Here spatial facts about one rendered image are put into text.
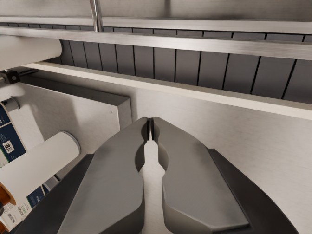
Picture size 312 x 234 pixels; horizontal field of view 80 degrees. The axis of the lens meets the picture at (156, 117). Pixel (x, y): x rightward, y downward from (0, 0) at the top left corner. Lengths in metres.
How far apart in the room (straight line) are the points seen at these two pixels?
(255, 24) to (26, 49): 0.36
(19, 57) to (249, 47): 0.35
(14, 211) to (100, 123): 0.53
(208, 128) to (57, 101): 0.39
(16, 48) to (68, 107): 0.19
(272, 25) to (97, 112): 0.36
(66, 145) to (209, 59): 0.43
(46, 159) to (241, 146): 0.45
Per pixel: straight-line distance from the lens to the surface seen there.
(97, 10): 0.27
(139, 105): 0.44
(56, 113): 0.59
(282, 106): 0.27
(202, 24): 0.29
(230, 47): 0.20
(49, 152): 0.55
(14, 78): 0.62
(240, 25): 0.28
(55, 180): 0.86
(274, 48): 0.20
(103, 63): 0.39
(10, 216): 0.90
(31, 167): 0.54
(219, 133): 0.39
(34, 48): 0.42
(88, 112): 0.48
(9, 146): 0.75
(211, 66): 0.29
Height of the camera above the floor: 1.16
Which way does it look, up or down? 50 degrees down
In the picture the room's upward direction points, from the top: 135 degrees counter-clockwise
